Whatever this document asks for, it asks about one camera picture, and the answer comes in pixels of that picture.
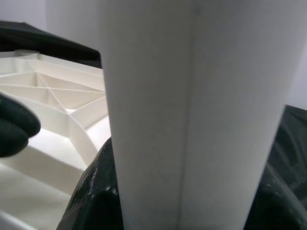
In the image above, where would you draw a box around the white ribbed plastic table top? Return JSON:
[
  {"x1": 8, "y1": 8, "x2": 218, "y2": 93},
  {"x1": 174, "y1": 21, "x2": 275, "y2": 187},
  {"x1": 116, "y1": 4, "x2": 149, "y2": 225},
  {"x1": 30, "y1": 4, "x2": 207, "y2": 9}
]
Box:
[{"x1": 0, "y1": 49, "x2": 123, "y2": 230}]

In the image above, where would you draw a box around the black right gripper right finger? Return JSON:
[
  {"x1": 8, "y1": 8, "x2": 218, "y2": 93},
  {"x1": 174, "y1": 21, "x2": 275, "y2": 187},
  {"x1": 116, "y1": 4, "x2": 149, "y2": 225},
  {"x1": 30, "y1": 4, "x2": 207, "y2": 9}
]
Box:
[{"x1": 245, "y1": 167, "x2": 307, "y2": 230}]

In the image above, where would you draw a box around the white tapered plastic table leg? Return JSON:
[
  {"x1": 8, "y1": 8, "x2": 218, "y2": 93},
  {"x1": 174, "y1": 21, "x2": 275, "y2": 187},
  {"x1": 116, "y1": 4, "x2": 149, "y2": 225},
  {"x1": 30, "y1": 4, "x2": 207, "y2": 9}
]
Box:
[{"x1": 98, "y1": 0, "x2": 299, "y2": 230}]

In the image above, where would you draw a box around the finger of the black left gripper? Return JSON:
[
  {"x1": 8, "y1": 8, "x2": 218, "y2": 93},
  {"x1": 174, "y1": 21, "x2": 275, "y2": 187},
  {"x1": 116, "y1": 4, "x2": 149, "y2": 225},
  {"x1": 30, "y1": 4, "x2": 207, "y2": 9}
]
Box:
[
  {"x1": 0, "y1": 125, "x2": 30, "y2": 158},
  {"x1": 0, "y1": 93, "x2": 41, "y2": 139}
]

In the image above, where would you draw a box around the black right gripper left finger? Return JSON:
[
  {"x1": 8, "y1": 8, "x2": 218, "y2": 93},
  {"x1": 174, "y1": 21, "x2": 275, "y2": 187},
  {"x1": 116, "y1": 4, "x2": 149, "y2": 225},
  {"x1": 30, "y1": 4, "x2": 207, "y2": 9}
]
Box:
[{"x1": 55, "y1": 138, "x2": 125, "y2": 230}]

